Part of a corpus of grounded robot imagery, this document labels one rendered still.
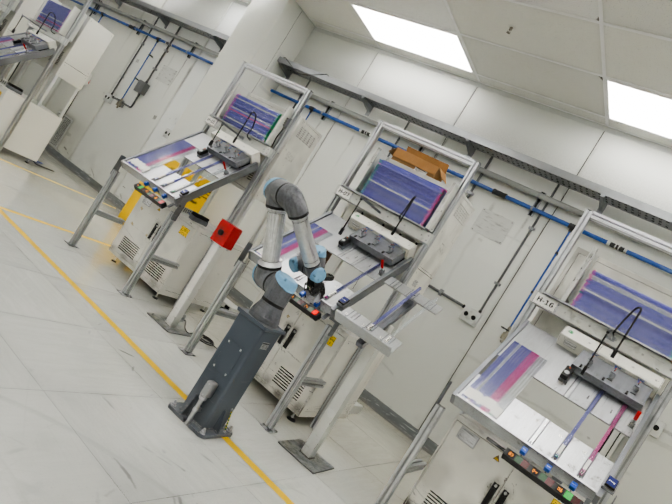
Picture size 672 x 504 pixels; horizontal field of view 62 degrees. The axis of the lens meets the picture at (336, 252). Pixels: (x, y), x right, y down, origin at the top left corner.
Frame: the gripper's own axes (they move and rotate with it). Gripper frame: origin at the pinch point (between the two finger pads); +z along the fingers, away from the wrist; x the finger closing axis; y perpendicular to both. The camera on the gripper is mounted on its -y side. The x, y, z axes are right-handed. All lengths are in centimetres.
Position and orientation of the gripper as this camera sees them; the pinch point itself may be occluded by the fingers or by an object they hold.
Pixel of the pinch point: (317, 300)
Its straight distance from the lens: 296.7
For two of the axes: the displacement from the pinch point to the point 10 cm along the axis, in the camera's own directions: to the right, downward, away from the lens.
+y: -6.8, 3.8, -6.3
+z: -0.9, 8.1, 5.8
